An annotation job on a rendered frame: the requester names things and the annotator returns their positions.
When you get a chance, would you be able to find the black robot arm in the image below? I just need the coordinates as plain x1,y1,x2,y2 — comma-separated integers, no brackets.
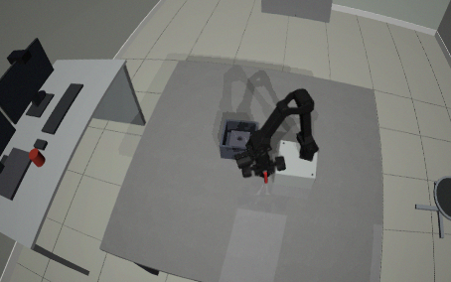
234,88,319,169

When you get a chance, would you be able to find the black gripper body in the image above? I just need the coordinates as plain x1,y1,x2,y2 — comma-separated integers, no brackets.
242,156,286,178

